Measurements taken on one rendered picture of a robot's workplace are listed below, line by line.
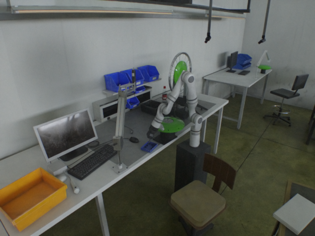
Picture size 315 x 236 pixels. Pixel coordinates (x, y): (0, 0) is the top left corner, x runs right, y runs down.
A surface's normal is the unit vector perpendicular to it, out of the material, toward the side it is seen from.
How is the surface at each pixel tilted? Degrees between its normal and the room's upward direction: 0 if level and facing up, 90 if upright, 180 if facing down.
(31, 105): 90
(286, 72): 90
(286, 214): 0
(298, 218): 0
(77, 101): 90
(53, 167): 0
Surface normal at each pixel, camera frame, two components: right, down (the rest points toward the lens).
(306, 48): -0.63, 0.33
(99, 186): 0.00, -0.90
